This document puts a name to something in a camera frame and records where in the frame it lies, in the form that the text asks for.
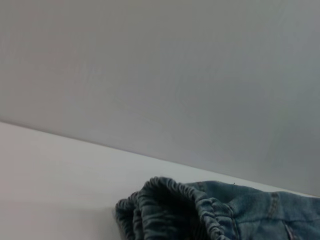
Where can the blue denim shorts with embroidery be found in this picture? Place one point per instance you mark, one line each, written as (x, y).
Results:
(250, 217)

